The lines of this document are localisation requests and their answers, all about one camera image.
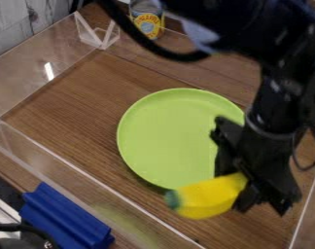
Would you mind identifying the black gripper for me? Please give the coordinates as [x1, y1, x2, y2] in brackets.
[209, 110, 302, 216]

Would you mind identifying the yellow labelled tin can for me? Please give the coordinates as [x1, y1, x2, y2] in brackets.
[129, 0, 165, 40]

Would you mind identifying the green round plate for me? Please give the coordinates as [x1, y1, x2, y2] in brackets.
[116, 88, 244, 189]

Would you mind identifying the blue plastic clamp block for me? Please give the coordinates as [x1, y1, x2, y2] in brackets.
[21, 183, 114, 249]

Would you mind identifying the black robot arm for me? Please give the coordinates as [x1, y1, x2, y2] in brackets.
[160, 0, 315, 214]

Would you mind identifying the black cable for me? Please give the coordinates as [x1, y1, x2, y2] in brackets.
[97, 0, 211, 63]

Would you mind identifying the yellow toy banana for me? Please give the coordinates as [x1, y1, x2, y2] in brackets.
[164, 172, 248, 220]

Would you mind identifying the clear acrylic corner bracket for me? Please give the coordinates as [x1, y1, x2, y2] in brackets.
[74, 12, 120, 51]

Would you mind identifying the clear acrylic front wall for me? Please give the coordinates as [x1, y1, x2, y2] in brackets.
[0, 121, 205, 249]

